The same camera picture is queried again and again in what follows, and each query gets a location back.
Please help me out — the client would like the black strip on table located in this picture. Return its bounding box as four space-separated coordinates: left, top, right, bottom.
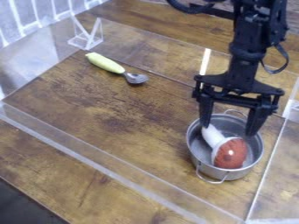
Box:
189 3 233 20

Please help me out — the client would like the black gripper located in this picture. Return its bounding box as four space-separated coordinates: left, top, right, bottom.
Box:
192 49 284 136

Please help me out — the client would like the silver pot with handles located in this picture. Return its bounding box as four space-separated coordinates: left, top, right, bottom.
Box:
185 109 264 184

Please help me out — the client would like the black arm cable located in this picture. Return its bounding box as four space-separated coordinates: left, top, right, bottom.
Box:
258 43 291 75

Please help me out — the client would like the yellow handled metal spoon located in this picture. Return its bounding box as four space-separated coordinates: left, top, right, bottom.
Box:
85 52 148 84

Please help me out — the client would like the red white toy mushroom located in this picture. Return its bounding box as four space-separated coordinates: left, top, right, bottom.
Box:
200 124 248 169

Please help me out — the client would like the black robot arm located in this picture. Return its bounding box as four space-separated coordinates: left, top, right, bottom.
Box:
192 0 288 136

